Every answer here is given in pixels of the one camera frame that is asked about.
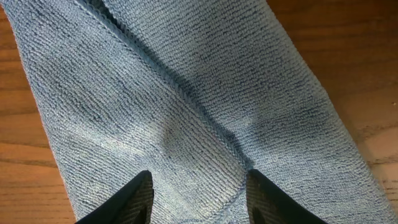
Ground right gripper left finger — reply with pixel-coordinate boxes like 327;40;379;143
76;170;154;224

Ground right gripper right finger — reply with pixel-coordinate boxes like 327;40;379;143
246;169;325;224

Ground blue microfibre cloth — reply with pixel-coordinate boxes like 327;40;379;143
1;1;397;223

